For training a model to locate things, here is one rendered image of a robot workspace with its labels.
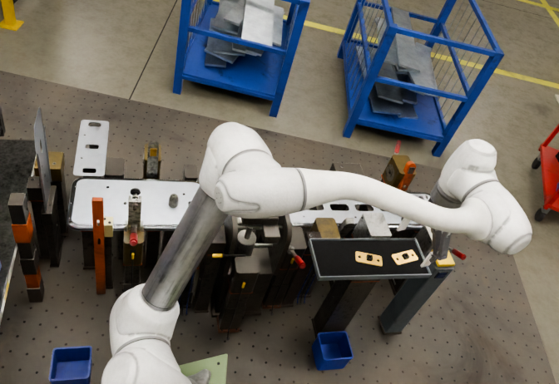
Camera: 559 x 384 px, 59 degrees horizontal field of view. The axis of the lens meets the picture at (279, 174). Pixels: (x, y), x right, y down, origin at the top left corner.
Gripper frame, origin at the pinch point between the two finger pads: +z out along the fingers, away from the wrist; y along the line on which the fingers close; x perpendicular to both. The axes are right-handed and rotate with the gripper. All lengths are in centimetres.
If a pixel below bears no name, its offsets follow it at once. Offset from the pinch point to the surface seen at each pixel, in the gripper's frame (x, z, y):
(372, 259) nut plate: 12.2, 5.5, 1.5
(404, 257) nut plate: 1.0, 5.5, -0.4
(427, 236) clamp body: -23.9, 17.8, 11.2
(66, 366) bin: 99, 52, 16
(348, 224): 7.7, 12.6, 20.1
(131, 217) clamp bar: 76, 10, 36
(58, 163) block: 93, 17, 68
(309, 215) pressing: 13.1, 22.6, 33.3
